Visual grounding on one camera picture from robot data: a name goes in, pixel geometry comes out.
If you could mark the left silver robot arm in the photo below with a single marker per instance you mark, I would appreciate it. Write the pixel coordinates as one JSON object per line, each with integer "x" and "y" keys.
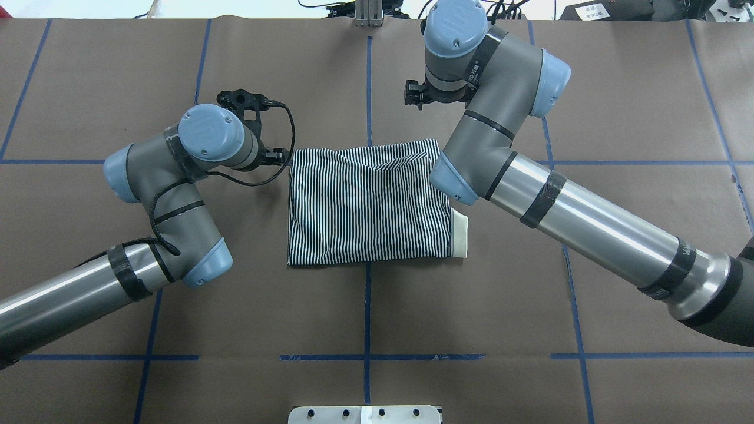
{"x": 182, "y": 244}

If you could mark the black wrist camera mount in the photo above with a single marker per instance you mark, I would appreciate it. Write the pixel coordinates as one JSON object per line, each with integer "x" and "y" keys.
{"x": 246, "y": 106}
{"x": 416, "y": 94}

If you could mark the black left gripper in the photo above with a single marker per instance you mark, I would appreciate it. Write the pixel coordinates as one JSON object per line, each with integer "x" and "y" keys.
{"x": 274, "y": 156}

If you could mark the black box with label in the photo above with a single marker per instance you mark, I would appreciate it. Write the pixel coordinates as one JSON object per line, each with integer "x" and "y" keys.
{"x": 608, "y": 11}

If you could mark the aluminium frame post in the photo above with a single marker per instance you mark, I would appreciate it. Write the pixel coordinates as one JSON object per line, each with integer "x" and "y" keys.
{"x": 369, "y": 13}

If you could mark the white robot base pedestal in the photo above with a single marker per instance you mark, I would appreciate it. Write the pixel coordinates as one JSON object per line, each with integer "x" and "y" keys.
{"x": 367, "y": 414}

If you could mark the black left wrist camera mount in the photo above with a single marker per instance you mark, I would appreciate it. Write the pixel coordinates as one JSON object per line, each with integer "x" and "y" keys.
{"x": 246, "y": 106}

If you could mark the blue white striped shirt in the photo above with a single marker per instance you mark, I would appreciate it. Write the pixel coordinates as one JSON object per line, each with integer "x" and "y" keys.
{"x": 370, "y": 204}

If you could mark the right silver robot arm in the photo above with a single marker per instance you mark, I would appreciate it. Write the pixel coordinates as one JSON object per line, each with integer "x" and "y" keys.
{"x": 710, "y": 293}

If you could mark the brown paper table cover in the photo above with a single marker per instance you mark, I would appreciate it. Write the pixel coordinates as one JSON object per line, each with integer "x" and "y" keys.
{"x": 657, "y": 118}

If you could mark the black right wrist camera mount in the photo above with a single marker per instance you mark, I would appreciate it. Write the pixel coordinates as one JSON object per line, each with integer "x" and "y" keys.
{"x": 416, "y": 94}

